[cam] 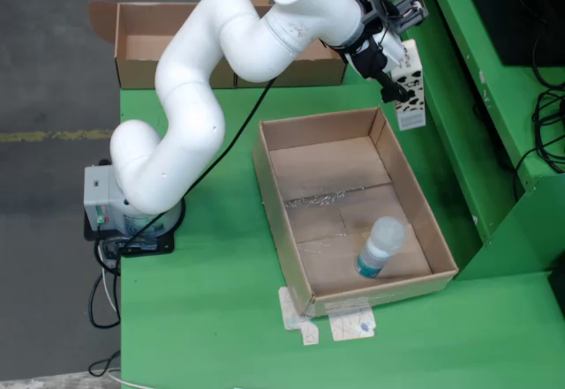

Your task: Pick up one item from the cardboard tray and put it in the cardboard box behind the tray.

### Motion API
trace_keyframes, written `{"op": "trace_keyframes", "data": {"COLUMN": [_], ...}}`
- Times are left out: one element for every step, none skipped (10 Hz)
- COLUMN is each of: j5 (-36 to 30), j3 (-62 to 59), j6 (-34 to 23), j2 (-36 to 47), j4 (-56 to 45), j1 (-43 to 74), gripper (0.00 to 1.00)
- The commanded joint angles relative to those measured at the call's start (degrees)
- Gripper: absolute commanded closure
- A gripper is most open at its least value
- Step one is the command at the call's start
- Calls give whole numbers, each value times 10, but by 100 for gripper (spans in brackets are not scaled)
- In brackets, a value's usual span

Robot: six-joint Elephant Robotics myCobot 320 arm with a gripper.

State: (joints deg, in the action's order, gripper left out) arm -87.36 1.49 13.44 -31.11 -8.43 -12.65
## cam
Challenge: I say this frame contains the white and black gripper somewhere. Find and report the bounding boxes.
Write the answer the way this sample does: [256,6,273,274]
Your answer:
[342,31,411,104]

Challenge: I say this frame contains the cow print carton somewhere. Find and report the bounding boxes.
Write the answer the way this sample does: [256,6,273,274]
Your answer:
[390,39,427,132]

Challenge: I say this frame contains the shallow cardboard tray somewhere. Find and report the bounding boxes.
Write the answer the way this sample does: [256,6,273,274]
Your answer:
[252,106,460,318]

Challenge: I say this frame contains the open brown cardboard box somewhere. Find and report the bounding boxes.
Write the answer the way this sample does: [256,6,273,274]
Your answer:
[87,0,239,90]
[230,38,350,89]

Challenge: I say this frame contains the grey robot control box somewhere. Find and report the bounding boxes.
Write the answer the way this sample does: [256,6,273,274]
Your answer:
[83,163,128,235]

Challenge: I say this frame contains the green metal shelf unit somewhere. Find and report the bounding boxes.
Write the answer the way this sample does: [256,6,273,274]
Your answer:
[365,0,565,280]

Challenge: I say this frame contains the clear bottle with teal label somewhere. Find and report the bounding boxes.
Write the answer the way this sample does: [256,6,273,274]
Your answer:
[355,215,406,280]

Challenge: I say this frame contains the white printed tape patch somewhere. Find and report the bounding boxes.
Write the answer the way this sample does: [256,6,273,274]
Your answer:
[277,286,320,347]
[328,303,379,342]

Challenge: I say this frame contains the long black arm cable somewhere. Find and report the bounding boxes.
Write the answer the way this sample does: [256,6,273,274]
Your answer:
[94,78,279,275]

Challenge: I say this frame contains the black cable tangle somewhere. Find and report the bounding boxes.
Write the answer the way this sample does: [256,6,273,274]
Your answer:
[511,0,565,187]

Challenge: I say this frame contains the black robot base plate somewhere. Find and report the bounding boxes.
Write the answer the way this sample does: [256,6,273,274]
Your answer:
[83,210,176,258]

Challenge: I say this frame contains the thin white cable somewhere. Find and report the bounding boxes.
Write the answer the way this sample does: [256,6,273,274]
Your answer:
[99,247,147,389]

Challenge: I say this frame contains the black looped floor cable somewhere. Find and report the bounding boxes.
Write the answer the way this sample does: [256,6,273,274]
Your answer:
[87,269,123,378]

